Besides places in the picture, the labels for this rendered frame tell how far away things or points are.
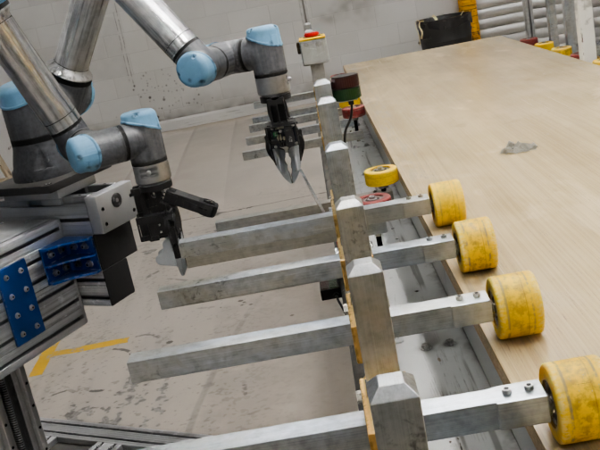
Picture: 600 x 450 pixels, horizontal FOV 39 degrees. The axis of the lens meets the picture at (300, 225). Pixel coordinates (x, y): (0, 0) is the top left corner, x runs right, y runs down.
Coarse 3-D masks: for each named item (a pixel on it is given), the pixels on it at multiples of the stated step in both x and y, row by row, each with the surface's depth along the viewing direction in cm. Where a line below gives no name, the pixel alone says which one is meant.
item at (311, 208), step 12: (372, 192) 207; (384, 192) 205; (300, 204) 209; (312, 204) 206; (324, 204) 206; (240, 216) 209; (252, 216) 207; (264, 216) 207; (276, 216) 207; (288, 216) 207; (300, 216) 207; (216, 228) 208; (228, 228) 208
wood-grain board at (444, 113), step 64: (384, 64) 406; (448, 64) 364; (512, 64) 329; (576, 64) 301; (384, 128) 256; (448, 128) 239; (512, 128) 223; (576, 128) 210; (512, 192) 168; (576, 192) 161; (512, 256) 135; (576, 256) 130; (576, 320) 110; (576, 448) 83
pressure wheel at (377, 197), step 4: (360, 196) 184; (364, 196) 184; (368, 196) 184; (372, 196) 181; (376, 196) 183; (380, 196) 182; (384, 196) 181; (388, 196) 180; (364, 200) 182; (368, 200) 181; (372, 200) 181; (376, 200) 179; (380, 200) 178; (384, 200) 178; (388, 200) 179; (364, 204) 178; (380, 236) 183; (380, 240) 184; (380, 244) 184
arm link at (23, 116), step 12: (12, 84) 199; (0, 96) 198; (12, 96) 196; (12, 108) 197; (24, 108) 197; (12, 120) 198; (24, 120) 197; (36, 120) 198; (12, 132) 199; (24, 132) 198; (36, 132) 199
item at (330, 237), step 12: (372, 228) 182; (384, 228) 182; (288, 240) 182; (300, 240) 182; (312, 240) 182; (324, 240) 182; (336, 240) 182; (228, 252) 183; (240, 252) 183; (252, 252) 183; (264, 252) 183; (276, 252) 183; (192, 264) 184; (204, 264) 184
